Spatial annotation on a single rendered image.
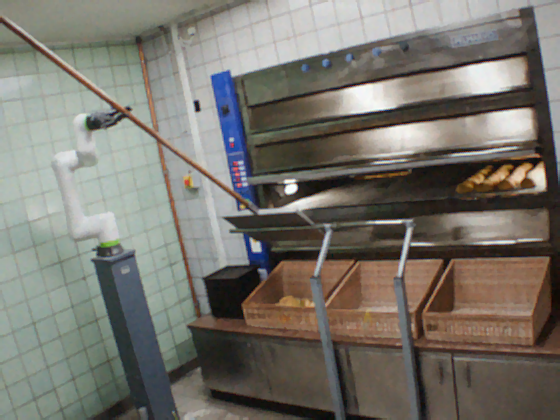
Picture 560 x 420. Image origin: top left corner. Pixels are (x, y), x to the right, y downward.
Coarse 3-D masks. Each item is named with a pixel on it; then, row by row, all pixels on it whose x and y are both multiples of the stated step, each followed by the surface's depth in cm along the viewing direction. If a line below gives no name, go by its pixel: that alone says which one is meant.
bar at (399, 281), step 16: (304, 224) 318; (320, 224) 311; (336, 224) 304; (352, 224) 298; (368, 224) 292; (384, 224) 286; (400, 224) 281; (320, 256) 300; (320, 272) 297; (400, 272) 266; (320, 288) 295; (400, 288) 263; (320, 304) 294; (400, 304) 265; (320, 320) 297; (400, 320) 267; (320, 336) 299; (336, 368) 302; (336, 384) 302; (416, 384) 272; (336, 400) 303; (416, 400) 272; (336, 416) 306; (416, 416) 274
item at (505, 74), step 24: (432, 72) 292; (456, 72) 283; (480, 72) 275; (504, 72) 266; (528, 72) 259; (312, 96) 340; (336, 96) 329; (360, 96) 319; (384, 96) 309; (408, 96) 300; (432, 96) 291; (456, 96) 280; (480, 96) 274; (264, 120) 362; (288, 120) 350; (312, 120) 336
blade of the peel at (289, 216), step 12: (228, 216) 336; (240, 216) 331; (252, 216) 327; (264, 216) 322; (276, 216) 318; (288, 216) 314; (300, 216) 310; (264, 240) 358; (276, 240) 353; (288, 240) 348
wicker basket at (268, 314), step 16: (272, 272) 370; (288, 272) 376; (304, 272) 369; (336, 272) 354; (256, 288) 358; (272, 288) 369; (288, 288) 376; (304, 288) 369; (336, 288) 329; (256, 304) 339; (272, 304) 368; (256, 320) 342; (272, 320) 335; (304, 320) 336
